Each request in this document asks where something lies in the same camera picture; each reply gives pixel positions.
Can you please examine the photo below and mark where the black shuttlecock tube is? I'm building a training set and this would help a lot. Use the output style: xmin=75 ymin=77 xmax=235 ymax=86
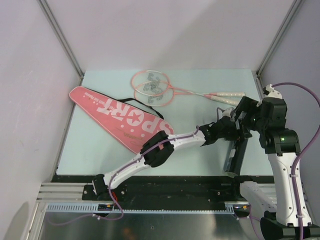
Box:
xmin=223 ymin=139 xmax=248 ymax=178

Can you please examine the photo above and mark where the pink badminton racket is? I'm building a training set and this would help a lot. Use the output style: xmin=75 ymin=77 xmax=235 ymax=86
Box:
xmin=133 ymin=80 xmax=246 ymax=107
xmin=131 ymin=70 xmax=241 ymax=106

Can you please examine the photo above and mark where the pink racket bag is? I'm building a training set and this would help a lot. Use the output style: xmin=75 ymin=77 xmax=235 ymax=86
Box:
xmin=69 ymin=86 xmax=174 ymax=154

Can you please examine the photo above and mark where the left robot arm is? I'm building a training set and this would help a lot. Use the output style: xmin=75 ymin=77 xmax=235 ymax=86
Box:
xmin=92 ymin=116 xmax=242 ymax=200

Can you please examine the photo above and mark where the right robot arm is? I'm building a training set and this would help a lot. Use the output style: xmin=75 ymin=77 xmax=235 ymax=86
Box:
xmin=230 ymin=96 xmax=320 ymax=240

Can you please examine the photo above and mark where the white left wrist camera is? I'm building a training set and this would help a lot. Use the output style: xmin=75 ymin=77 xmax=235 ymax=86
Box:
xmin=221 ymin=107 xmax=234 ymax=118

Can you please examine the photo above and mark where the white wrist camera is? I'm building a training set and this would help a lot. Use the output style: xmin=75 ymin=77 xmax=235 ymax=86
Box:
xmin=263 ymin=84 xmax=283 ymax=99
xmin=221 ymin=107 xmax=234 ymax=118

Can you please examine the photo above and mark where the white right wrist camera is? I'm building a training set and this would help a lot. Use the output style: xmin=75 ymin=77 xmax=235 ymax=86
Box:
xmin=263 ymin=84 xmax=283 ymax=99

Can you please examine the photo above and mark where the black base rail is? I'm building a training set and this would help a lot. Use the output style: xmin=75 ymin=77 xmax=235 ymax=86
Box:
xmin=82 ymin=174 xmax=244 ymax=202

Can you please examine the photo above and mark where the grey cable duct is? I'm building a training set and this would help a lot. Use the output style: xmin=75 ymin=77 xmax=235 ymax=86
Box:
xmin=46 ymin=201 xmax=249 ymax=214

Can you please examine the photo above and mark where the aluminium frame rail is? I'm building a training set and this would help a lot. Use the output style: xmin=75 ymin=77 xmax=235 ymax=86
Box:
xmin=36 ymin=182 xmax=87 ymax=202

